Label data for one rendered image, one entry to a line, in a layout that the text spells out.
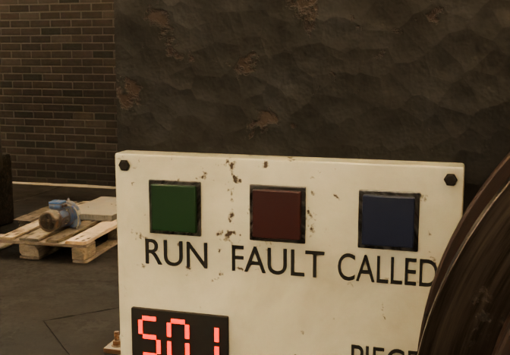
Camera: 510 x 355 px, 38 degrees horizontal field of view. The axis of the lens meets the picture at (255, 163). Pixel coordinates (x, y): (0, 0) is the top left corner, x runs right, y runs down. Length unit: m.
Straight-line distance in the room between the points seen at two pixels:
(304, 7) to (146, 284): 0.24
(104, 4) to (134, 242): 6.74
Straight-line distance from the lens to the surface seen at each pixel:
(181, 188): 0.55
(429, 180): 0.52
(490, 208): 0.38
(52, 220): 4.94
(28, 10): 7.69
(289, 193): 0.53
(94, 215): 5.32
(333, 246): 0.53
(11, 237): 5.01
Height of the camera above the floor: 1.32
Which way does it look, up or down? 9 degrees down
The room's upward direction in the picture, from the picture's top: straight up
